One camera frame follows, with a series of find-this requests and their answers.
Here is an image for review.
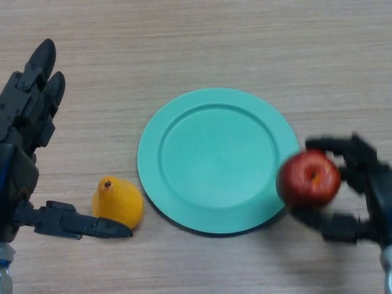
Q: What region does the yellow pear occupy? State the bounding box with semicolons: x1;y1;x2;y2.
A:
92;176;145;230

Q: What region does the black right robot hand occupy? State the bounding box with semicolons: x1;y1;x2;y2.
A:
286;133;392;249

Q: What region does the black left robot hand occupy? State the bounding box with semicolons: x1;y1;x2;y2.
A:
0;38;134;243

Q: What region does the green round plate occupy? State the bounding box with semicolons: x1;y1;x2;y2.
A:
137;87;303;236

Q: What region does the red apple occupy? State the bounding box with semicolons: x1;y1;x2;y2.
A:
280;149;341;209

